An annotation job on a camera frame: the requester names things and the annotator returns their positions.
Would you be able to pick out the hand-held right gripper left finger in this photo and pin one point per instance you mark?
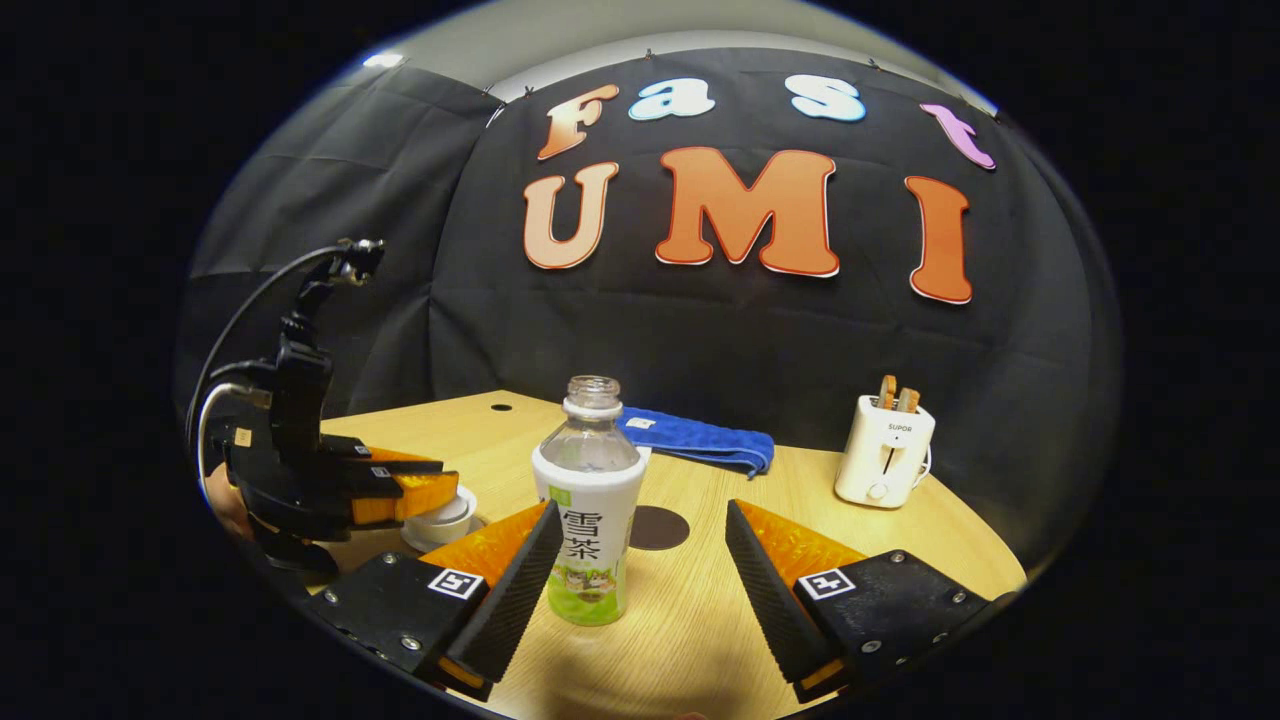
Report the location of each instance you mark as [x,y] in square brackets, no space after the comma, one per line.
[515,600]

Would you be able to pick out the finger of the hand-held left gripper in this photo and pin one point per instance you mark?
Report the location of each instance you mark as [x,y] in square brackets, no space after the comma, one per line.
[400,498]
[385,462]

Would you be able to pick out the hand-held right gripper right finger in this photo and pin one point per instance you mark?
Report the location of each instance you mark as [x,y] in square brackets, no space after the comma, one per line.
[770,600]

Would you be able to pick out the white teacup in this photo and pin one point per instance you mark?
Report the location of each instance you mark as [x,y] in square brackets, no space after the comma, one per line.
[445,533]

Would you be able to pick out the water bottle with green label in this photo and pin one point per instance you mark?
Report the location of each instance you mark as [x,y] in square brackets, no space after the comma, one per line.
[590,500]

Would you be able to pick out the dark round coaster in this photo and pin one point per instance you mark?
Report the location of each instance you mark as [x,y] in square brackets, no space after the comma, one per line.
[662,528]

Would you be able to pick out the blue towel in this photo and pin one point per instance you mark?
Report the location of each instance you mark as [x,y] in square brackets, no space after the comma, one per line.
[700,440]

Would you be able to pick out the white toaster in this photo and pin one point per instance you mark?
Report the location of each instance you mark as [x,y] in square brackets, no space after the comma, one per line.
[885,460]

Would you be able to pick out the toast slice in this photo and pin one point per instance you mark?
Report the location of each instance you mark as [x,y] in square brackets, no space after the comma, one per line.
[908,400]
[888,392]

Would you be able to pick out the black backdrop cloth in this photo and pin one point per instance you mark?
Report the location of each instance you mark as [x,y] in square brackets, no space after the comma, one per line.
[700,330]

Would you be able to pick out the ceiling light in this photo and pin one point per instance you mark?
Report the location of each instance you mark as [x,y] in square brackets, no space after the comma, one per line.
[383,60]

